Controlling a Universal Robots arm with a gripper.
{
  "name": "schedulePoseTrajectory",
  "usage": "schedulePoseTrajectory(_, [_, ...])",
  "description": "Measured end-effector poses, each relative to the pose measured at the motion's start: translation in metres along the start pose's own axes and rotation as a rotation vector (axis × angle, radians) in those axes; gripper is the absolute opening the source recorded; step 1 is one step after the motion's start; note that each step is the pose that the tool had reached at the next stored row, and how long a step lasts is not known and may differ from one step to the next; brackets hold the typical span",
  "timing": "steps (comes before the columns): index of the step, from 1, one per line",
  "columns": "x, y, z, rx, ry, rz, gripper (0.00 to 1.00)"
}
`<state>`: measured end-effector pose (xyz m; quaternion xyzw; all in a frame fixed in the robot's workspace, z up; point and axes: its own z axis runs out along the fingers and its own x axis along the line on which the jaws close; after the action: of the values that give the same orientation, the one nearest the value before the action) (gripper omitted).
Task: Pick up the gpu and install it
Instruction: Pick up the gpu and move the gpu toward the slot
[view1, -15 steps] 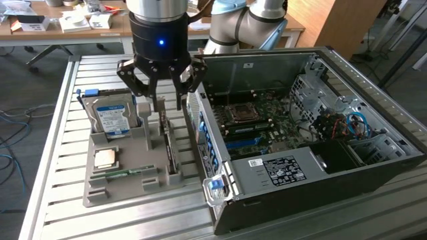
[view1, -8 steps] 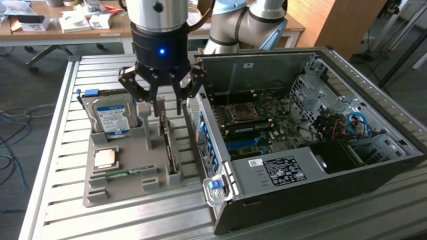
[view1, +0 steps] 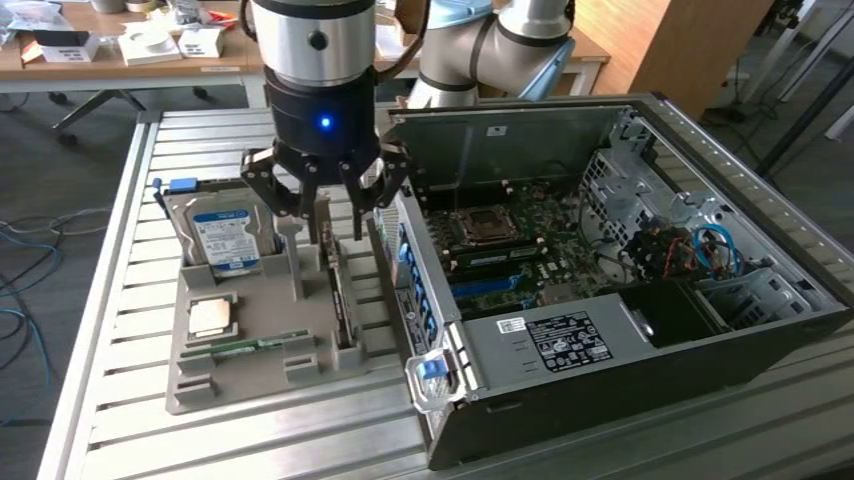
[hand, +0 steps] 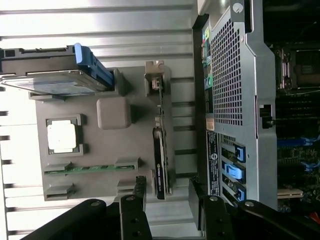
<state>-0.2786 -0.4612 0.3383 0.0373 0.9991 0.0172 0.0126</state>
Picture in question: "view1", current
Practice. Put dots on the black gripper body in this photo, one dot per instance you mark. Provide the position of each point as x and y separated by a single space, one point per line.
320 125

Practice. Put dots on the green GPU with metal bracket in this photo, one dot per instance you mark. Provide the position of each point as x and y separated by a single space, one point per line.
342 300

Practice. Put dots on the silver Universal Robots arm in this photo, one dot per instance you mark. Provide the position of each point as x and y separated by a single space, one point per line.
314 30

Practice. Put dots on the metal CPU socket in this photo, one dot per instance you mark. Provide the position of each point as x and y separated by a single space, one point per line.
483 225

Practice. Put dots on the white case sticker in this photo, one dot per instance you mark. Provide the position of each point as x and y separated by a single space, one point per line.
497 132

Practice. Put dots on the white paper stack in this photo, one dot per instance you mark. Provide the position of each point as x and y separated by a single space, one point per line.
390 37

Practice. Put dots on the grey parts rack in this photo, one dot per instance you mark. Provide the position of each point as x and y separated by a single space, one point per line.
267 300

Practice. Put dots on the small white labelled box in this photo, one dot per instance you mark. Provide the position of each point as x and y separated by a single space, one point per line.
200 45

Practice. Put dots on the blue expansion slot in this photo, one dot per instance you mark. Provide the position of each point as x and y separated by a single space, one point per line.
481 290

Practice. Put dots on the green motherboard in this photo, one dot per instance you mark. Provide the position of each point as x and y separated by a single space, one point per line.
554 240

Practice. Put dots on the silver CPU chip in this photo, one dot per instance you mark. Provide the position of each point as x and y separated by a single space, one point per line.
208 317

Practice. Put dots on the flat white box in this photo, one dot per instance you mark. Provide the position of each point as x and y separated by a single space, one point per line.
150 57

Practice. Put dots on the white tape roll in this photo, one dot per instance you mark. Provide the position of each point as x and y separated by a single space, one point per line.
152 40

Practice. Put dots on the grey chipset heatsink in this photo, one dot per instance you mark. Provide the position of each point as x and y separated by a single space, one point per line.
557 295

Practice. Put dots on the long wooden desk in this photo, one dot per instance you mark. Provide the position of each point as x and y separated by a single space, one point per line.
100 70

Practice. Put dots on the silver perforated disk bay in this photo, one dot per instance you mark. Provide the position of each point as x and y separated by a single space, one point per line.
621 200

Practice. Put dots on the blue case latch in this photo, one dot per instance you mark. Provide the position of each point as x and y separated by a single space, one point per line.
430 371

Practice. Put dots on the grey cup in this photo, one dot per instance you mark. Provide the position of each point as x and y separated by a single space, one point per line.
108 5

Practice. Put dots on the grey power supply unit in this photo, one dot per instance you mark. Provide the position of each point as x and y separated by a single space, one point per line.
507 360

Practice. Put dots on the white box with black insert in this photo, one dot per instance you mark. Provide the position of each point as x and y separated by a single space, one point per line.
67 52

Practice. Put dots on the wooden cabinet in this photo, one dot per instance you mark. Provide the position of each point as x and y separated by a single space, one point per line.
701 50

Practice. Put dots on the black open PC case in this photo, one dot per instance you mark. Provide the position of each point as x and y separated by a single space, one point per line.
601 425

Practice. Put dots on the hard disk with blue bracket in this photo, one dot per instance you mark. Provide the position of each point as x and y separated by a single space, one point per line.
223 235

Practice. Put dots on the dark wheeled leg frame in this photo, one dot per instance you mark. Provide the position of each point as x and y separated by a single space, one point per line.
100 102

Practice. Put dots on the white metal table frame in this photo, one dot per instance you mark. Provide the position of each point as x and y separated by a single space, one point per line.
775 55

